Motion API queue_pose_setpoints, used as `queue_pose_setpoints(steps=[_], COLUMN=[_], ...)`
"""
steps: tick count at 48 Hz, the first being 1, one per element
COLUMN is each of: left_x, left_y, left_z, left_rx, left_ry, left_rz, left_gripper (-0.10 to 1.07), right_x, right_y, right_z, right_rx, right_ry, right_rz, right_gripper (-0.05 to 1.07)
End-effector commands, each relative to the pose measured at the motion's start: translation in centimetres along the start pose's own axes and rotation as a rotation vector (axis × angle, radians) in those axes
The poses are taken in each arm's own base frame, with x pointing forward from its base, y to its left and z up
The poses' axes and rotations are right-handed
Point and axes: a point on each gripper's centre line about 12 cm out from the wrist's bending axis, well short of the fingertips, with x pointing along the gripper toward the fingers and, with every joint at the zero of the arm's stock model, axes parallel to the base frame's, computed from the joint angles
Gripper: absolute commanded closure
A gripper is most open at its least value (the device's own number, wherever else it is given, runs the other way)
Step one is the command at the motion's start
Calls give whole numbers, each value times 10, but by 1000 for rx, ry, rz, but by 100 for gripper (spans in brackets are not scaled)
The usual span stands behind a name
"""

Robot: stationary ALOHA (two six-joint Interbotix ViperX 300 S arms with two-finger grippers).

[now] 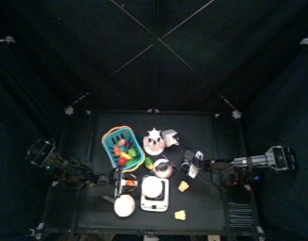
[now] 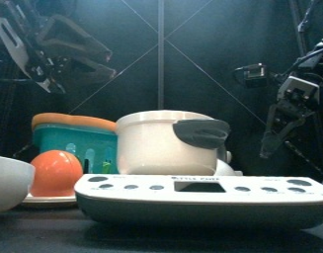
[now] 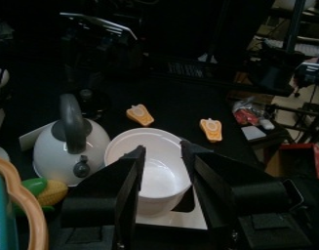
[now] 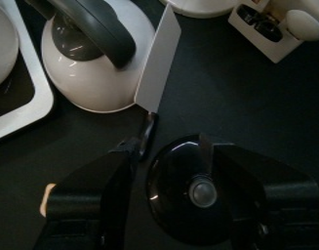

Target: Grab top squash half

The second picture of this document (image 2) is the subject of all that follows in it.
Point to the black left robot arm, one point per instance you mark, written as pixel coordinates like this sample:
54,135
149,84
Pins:
7,36

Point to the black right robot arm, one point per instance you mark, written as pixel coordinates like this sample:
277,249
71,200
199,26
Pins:
316,54

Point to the teal plastic basket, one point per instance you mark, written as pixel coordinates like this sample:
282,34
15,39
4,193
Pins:
75,145

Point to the white grey toy appliance base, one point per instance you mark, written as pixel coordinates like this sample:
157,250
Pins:
203,201

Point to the white bowl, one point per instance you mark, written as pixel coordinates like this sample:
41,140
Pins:
8,183

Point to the white small plate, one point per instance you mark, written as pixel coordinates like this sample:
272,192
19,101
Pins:
50,200

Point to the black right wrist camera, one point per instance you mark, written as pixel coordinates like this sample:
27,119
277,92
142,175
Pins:
256,75

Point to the grey vertical frame pole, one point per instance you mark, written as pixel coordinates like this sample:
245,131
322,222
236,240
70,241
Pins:
161,52

